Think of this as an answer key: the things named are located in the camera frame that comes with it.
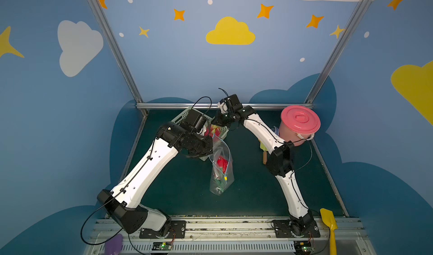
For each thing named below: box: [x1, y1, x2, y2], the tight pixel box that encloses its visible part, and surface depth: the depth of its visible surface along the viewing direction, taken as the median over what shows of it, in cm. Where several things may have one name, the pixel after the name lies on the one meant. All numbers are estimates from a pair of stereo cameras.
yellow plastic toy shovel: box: [319, 208, 338, 255], surface depth 76 cm
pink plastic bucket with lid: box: [279, 105, 321, 147], surface depth 95 cm
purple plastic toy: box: [104, 233, 123, 255], surface depth 72 cm
